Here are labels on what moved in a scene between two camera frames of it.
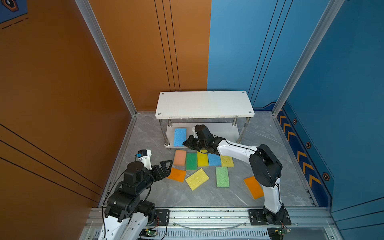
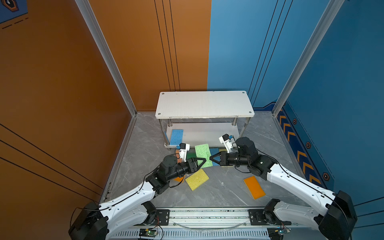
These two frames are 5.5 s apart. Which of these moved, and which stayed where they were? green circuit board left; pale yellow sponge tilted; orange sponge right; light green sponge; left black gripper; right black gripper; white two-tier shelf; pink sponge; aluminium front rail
Moved: light green sponge; right black gripper; left black gripper
Stayed: pale yellow sponge tilted; orange sponge right; aluminium front rail; white two-tier shelf; green circuit board left; pink sponge
